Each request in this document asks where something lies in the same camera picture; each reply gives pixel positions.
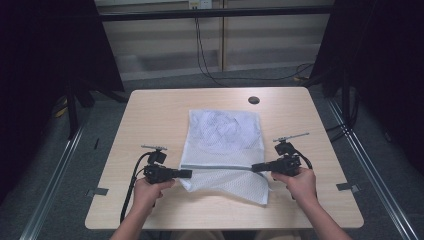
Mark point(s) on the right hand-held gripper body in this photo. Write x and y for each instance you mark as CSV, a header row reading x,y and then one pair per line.
x,y
285,165

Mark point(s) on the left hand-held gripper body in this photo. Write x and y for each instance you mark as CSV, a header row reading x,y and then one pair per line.
x,y
156,172

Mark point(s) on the white mesh laundry bag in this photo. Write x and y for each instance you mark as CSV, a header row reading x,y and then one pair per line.
x,y
223,140

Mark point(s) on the person's left hand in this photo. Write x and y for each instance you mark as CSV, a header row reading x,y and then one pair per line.
x,y
150,193

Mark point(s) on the person's right hand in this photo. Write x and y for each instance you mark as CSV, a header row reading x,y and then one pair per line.
x,y
300,186

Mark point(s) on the grey tape piece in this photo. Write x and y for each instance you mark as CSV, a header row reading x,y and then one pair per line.
x,y
346,187
98,192

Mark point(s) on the person's lap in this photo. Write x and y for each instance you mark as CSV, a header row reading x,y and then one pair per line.
x,y
206,235

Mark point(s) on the black stand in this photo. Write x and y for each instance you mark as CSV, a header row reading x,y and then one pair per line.
x,y
72,113

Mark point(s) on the black curtain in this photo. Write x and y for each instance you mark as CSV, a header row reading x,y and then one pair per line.
x,y
383,66
40,66

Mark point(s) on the black horizontal bar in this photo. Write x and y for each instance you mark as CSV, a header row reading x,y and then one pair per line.
x,y
216,13

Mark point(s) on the metal floor rail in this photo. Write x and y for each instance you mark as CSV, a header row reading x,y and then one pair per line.
x,y
50,186
373,180

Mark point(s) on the white wall socket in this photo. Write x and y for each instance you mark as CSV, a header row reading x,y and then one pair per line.
x,y
200,3

